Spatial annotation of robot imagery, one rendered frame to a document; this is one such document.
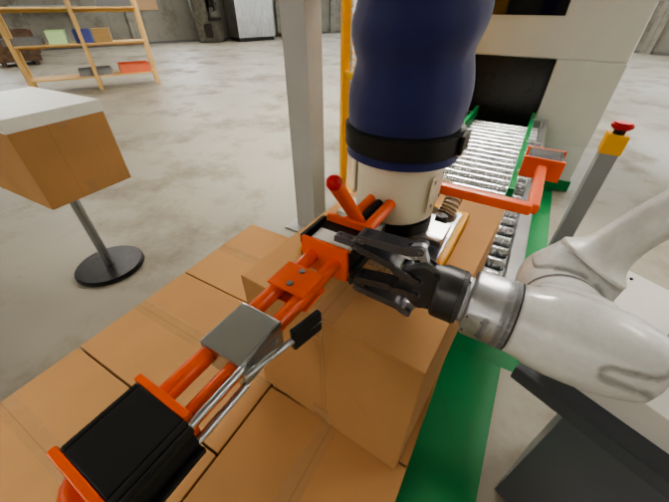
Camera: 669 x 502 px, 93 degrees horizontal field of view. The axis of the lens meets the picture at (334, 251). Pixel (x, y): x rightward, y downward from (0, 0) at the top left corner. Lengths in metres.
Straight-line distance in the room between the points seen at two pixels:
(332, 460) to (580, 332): 0.63
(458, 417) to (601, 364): 1.20
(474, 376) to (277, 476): 1.11
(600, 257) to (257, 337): 0.46
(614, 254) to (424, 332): 0.28
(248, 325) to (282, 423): 0.56
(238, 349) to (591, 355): 0.37
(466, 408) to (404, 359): 1.12
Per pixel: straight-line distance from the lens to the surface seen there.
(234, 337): 0.39
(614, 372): 0.45
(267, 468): 0.90
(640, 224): 0.57
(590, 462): 1.14
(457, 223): 0.83
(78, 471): 0.36
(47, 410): 1.20
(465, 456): 1.55
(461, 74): 0.59
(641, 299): 1.06
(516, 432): 1.67
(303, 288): 0.43
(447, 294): 0.43
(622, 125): 1.61
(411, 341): 0.56
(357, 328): 0.57
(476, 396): 1.68
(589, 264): 0.56
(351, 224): 0.53
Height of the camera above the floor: 1.39
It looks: 38 degrees down
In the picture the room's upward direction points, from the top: straight up
